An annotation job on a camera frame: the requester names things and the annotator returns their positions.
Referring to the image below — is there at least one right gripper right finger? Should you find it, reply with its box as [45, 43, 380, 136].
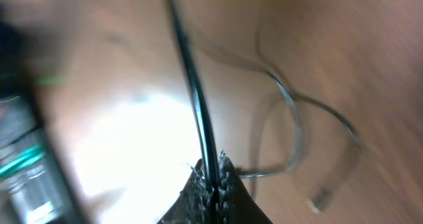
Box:
[218, 152, 272, 224]

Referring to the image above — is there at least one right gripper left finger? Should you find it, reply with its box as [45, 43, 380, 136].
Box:
[157, 159, 215, 224]

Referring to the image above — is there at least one black USB cable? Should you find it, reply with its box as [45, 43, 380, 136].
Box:
[163, 0, 363, 215]

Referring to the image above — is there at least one white USB cable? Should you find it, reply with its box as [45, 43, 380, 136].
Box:
[237, 70, 307, 179]

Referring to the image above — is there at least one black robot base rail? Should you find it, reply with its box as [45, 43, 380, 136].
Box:
[1, 8, 90, 223]

